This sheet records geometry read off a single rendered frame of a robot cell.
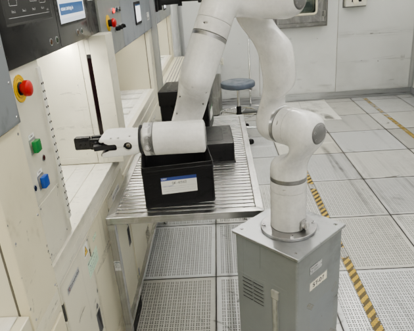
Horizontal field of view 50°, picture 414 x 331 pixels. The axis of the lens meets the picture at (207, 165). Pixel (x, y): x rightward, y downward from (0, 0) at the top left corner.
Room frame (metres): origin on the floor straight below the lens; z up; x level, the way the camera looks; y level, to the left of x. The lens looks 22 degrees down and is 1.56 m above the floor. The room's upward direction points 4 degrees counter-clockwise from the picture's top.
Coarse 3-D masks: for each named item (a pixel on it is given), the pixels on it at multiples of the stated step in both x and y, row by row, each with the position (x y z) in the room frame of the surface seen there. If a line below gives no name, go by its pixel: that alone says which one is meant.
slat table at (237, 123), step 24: (216, 120) 2.66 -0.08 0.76; (240, 120) 2.63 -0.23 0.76; (240, 144) 2.19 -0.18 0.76; (216, 168) 1.90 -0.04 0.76; (240, 168) 1.87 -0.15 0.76; (120, 192) 1.71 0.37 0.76; (216, 192) 1.64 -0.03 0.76; (240, 192) 1.62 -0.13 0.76; (120, 216) 1.50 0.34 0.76; (144, 216) 1.48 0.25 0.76; (168, 216) 1.48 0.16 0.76; (192, 216) 1.47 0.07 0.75; (216, 216) 1.47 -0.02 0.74; (240, 216) 1.46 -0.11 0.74; (120, 264) 1.49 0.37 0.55; (144, 264) 1.95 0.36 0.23; (120, 288) 1.49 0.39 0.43
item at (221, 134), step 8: (208, 128) 2.20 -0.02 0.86; (216, 128) 2.19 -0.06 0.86; (224, 128) 2.18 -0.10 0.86; (208, 136) 2.07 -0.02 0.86; (216, 136) 2.06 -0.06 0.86; (224, 136) 2.05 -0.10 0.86; (232, 136) 2.05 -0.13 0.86; (208, 144) 1.95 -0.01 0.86; (216, 144) 1.95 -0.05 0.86; (224, 144) 1.95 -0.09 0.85; (232, 144) 1.95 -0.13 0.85; (216, 152) 1.95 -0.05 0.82; (224, 152) 1.95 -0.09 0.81; (232, 152) 1.95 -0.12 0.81; (216, 160) 1.95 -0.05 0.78; (224, 160) 1.95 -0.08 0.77; (232, 160) 1.95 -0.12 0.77
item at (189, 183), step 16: (144, 160) 1.80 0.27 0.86; (160, 160) 1.82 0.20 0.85; (176, 160) 1.82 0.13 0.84; (192, 160) 1.83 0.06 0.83; (208, 160) 1.69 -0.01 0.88; (144, 176) 1.54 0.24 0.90; (160, 176) 1.55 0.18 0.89; (176, 176) 1.55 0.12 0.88; (192, 176) 1.56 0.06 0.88; (208, 176) 1.56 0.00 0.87; (144, 192) 1.55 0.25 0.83; (160, 192) 1.55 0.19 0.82; (176, 192) 1.55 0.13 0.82; (192, 192) 1.56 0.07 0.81; (208, 192) 1.56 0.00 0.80
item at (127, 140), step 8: (120, 128) 1.11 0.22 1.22; (128, 128) 1.10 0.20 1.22; (136, 128) 1.10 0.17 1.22; (104, 136) 1.06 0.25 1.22; (112, 136) 1.05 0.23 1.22; (120, 136) 1.05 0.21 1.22; (128, 136) 1.04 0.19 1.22; (136, 136) 1.04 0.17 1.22; (120, 144) 1.03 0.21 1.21; (128, 144) 1.03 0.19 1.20; (136, 144) 1.03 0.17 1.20; (104, 152) 1.06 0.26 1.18; (112, 152) 1.03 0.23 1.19; (120, 152) 1.03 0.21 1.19; (128, 152) 1.03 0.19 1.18; (136, 152) 1.03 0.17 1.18
